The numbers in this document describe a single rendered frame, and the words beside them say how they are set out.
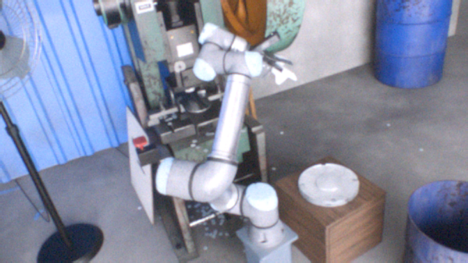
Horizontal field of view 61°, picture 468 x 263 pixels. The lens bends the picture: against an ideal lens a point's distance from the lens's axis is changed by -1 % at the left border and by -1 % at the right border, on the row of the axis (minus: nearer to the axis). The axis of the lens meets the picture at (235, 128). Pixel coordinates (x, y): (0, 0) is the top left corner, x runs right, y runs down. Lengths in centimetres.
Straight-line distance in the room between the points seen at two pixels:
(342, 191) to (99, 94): 197
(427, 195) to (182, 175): 118
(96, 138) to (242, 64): 227
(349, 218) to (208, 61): 104
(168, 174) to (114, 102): 207
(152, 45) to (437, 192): 142
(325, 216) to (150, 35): 113
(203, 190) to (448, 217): 129
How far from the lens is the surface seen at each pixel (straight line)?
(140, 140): 187
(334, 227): 192
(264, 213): 156
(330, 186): 202
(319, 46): 386
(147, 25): 181
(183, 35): 191
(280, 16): 174
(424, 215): 205
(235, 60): 126
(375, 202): 205
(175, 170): 122
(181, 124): 203
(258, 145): 204
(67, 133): 332
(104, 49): 311
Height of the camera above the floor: 169
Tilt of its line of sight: 31 degrees down
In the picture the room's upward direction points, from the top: 9 degrees counter-clockwise
